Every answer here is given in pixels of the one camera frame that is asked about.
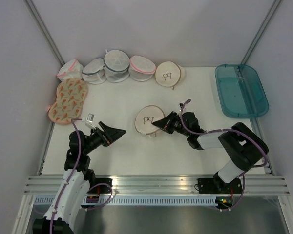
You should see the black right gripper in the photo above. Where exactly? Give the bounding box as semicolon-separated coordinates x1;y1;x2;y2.
152;111;189;137

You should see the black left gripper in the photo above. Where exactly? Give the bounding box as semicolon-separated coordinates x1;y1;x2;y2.
83;121;126;155

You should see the beige round glasses laundry bag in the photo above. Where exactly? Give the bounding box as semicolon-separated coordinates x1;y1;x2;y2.
135;105;165;137

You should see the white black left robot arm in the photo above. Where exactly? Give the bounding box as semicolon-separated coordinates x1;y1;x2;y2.
32;121;126;234

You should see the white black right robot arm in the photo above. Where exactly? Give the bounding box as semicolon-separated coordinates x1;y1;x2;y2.
152;112;269;194

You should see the beige round bag with glasses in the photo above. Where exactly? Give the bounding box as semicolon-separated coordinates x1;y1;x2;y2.
154;61;186;90

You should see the floral peanut-shaped laundry bag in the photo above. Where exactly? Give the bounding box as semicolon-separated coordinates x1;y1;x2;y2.
48;78;88;125

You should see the white pink-zip mesh bag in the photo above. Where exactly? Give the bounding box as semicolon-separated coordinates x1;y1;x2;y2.
128;55;156;82

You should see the white blue-trim mesh bag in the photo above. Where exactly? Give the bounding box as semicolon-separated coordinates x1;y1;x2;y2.
82;58;106;84

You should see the tall white blue-zip mesh bag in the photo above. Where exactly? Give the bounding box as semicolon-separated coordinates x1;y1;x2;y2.
104;49;129;83

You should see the white pink-trim mesh bag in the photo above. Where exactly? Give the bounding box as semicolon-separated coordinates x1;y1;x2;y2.
56;59;84;81

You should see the teal transparent plastic bin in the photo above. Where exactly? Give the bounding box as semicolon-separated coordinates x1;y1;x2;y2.
214;64;269;118

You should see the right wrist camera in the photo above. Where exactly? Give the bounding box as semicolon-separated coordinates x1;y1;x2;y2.
177;103;183;114

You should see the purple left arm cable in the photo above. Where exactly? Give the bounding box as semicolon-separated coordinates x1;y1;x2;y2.
48;118;88;234

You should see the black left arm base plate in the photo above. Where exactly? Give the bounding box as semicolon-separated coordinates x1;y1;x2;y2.
87;177;113;196

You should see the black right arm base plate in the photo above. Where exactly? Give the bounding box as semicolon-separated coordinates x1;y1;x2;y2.
197;178;242;194

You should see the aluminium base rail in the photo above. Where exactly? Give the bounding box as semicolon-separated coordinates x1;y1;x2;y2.
24;174;290;196

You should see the white slotted cable duct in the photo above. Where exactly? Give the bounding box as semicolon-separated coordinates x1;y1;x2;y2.
33;196;234;206

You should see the left aluminium corner post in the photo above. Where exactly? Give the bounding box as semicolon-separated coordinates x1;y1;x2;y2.
23;0;65;66

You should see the aluminium corner post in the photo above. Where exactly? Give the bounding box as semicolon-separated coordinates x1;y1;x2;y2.
23;0;65;66
240;0;283;64

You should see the right aluminium corner post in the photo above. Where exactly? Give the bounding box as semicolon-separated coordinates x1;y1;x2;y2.
240;0;283;64

